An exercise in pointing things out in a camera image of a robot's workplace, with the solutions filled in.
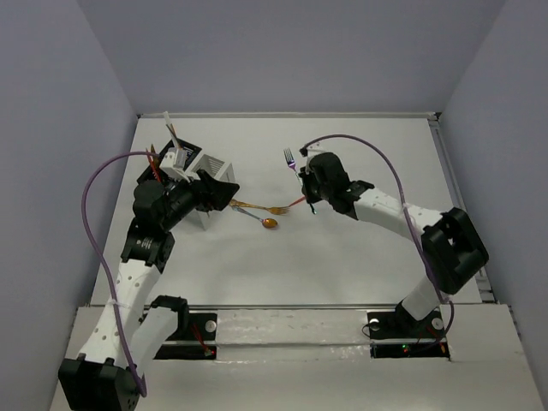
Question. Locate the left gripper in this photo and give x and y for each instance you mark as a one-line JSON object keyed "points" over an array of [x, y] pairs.
{"points": [[207, 193]]}

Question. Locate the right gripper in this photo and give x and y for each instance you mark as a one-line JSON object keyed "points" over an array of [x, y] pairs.
{"points": [[306, 179]]}

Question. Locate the iridescent blue purple fork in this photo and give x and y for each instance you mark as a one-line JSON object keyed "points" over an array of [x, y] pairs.
{"points": [[291, 163]]}

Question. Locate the gold knife black handle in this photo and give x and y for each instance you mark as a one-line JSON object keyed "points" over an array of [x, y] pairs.
{"points": [[155, 156]]}

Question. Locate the orange plastic knife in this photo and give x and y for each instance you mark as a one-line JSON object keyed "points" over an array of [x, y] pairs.
{"points": [[151, 165]]}

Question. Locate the orange chopstick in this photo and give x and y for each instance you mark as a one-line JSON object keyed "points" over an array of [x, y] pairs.
{"points": [[174, 137]]}

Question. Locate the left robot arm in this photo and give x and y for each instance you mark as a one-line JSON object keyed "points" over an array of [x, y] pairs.
{"points": [[109, 371]]}

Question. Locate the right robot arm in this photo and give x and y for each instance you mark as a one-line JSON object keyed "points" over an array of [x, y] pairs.
{"points": [[448, 243]]}

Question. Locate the orange plastic spoon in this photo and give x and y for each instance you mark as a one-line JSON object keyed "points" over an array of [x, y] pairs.
{"points": [[296, 202]]}

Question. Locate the white utensil container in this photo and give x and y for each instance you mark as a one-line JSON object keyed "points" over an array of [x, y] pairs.
{"points": [[218, 169]]}

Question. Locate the gold ornate fork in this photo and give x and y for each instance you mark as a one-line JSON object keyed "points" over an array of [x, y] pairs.
{"points": [[275, 210]]}

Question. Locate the black utensil container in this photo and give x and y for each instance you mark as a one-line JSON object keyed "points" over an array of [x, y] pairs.
{"points": [[192, 152]]}

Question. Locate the iridescent metal spoon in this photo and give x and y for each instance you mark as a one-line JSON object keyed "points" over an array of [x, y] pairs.
{"points": [[268, 223]]}

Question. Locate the metal rail back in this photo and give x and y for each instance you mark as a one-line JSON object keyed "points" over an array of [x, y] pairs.
{"points": [[271, 114]]}

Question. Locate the metal rail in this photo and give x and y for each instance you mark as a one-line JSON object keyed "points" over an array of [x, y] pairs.
{"points": [[271, 114], [197, 307]]}

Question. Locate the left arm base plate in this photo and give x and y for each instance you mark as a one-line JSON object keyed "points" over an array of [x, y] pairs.
{"points": [[194, 341]]}

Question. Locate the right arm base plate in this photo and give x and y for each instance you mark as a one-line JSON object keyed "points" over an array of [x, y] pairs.
{"points": [[388, 340]]}

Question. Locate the metal rail front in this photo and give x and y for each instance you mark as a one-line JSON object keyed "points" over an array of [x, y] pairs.
{"points": [[197, 307]]}

